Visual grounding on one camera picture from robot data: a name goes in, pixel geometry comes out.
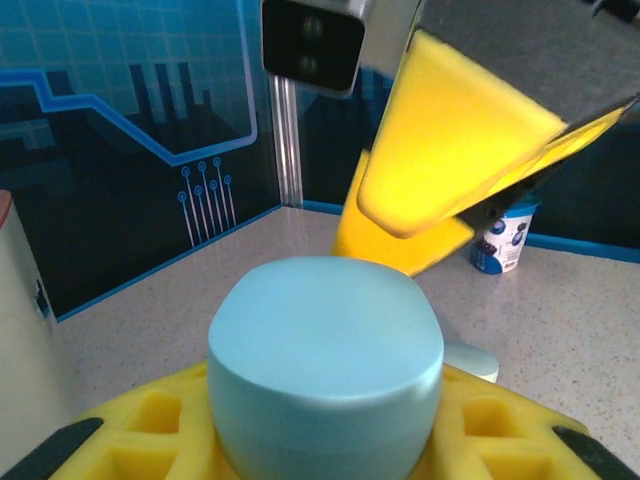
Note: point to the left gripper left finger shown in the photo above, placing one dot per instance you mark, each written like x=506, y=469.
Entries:
x=125, y=440

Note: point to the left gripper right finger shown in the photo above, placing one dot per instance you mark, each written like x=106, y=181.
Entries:
x=510, y=440

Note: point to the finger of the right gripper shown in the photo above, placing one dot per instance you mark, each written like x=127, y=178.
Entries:
x=450, y=140
x=390, y=252

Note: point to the white earbud case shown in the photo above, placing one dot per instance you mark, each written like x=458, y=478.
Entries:
x=472, y=362

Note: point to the pale blue earbud case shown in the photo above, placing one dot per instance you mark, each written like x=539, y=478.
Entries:
x=325, y=360

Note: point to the blue and white cup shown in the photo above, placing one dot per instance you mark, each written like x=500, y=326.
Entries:
x=505, y=240

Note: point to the beige knife block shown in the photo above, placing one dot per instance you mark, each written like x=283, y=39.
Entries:
x=25, y=325

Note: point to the aluminium frame post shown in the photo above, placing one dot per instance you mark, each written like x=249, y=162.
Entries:
x=287, y=150

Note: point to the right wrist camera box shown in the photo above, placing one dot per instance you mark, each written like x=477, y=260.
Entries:
x=312, y=45

